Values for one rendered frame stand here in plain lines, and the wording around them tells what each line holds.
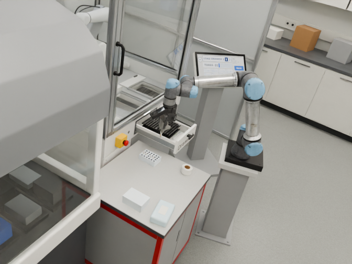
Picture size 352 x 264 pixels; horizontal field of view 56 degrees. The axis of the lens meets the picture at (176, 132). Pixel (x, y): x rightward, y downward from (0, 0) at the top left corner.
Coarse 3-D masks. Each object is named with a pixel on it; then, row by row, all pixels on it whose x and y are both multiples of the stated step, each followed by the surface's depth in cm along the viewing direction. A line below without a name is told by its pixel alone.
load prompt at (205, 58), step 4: (204, 56) 290; (208, 56) 291; (212, 56) 293; (216, 56) 294; (220, 56) 296; (204, 60) 289; (208, 60) 291; (212, 60) 292; (216, 60) 294; (220, 60) 295; (224, 60) 297; (228, 60) 299
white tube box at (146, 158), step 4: (148, 152) 220; (152, 152) 221; (140, 156) 216; (144, 156) 217; (148, 156) 218; (152, 156) 219; (156, 156) 220; (160, 156) 219; (144, 160) 216; (148, 160) 214; (152, 160) 214; (156, 160) 215; (160, 160) 220; (152, 164) 214; (156, 164) 216
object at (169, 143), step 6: (138, 120) 233; (144, 120) 240; (138, 126) 228; (180, 126) 241; (186, 126) 238; (138, 132) 230; (144, 132) 227; (150, 132) 225; (150, 138) 227; (156, 138) 224; (162, 138) 222; (168, 138) 221; (162, 144) 224; (168, 144) 221; (174, 144) 219
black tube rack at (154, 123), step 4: (148, 120) 234; (152, 120) 235; (156, 120) 236; (144, 124) 230; (148, 124) 231; (152, 124) 231; (156, 124) 232; (168, 124) 235; (172, 124) 236; (176, 124) 237; (148, 128) 231; (152, 128) 228; (156, 128) 227; (172, 128) 238; (156, 132) 229; (164, 132) 225; (168, 132) 226; (176, 132) 234; (164, 136) 226; (168, 136) 227
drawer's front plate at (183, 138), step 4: (192, 128) 231; (188, 132) 226; (192, 132) 235; (180, 136) 220; (184, 136) 222; (176, 140) 215; (180, 140) 217; (184, 140) 226; (188, 140) 234; (176, 144) 216; (180, 144) 221; (184, 144) 229; (176, 148) 217; (180, 148) 224; (176, 152) 220
